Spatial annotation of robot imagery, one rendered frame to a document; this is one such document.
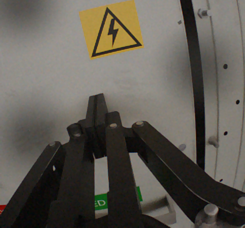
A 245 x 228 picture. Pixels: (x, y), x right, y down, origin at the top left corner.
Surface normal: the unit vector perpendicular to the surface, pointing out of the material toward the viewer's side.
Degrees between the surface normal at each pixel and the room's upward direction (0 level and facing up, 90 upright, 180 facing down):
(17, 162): 90
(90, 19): 90
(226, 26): 90
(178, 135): 90
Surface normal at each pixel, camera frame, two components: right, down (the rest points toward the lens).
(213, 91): 0.11, 0.37
